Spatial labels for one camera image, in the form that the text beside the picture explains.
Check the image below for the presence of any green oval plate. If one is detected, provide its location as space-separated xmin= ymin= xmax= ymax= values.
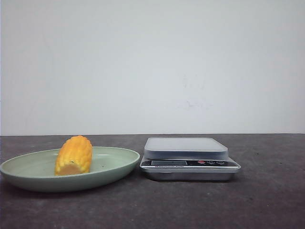
xmin=0 ymin=146 xmax=140 ymax=193

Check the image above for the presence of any silver digital kitchen scale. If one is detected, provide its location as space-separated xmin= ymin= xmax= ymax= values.
xmin=140 ymin=137 xmax=241 ymax=181

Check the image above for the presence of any yellow corn cob piece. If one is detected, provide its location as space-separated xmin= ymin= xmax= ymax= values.
xmin=54 ymin=135 xmax=92 ymax=176

